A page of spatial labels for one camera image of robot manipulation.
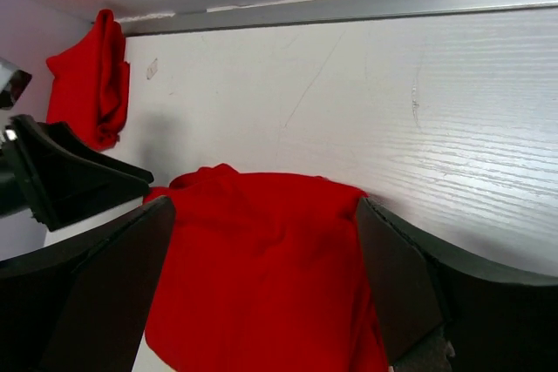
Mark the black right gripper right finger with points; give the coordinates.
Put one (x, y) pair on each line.
(442, 308)

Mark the red t shirt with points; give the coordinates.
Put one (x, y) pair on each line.
(264, 272)
(90, 87)

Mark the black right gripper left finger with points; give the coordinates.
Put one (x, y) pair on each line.
(81, 304)

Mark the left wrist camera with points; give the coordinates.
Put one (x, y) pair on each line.
(13, 83)

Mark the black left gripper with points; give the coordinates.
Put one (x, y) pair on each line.
(47, 169)

